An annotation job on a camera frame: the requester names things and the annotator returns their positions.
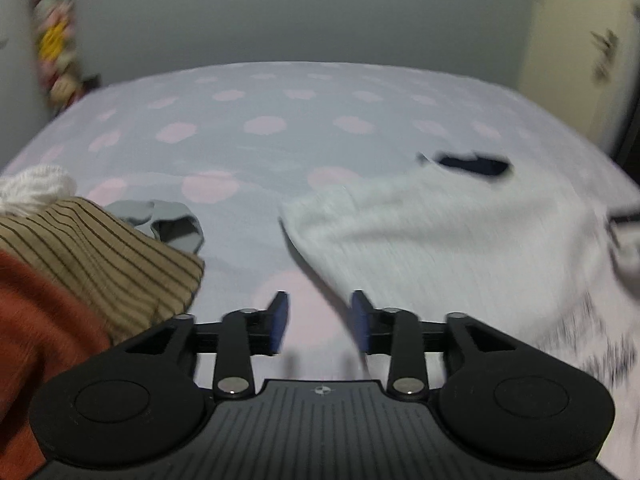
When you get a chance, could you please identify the tan striped garment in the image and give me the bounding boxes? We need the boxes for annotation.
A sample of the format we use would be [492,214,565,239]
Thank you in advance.
[1,197,205,344]

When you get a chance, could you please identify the grey small garment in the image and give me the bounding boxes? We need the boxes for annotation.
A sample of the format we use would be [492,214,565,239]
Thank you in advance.
[105,200,205,254]

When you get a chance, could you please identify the polka dot bed sheet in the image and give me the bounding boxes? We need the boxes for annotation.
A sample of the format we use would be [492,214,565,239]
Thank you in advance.
[1,63,639,379]

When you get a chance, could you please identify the rust red fleece garment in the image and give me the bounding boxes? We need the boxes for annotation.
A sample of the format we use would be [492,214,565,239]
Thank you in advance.
[1,252,111,479]

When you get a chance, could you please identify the white towel garment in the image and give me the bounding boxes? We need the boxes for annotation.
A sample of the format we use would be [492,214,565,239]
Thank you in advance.
[1,165,77,217]

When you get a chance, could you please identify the cream door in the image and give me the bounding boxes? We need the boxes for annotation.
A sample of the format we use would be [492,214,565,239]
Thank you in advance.
[518,0,639,151]

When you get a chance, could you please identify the stuffed toys pile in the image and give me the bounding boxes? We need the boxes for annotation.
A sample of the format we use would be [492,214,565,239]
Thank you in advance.
[32,0,85,116]

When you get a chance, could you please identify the door handle with tassel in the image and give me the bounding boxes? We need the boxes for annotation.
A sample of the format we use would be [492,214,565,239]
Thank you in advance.
[591,28,620,84]

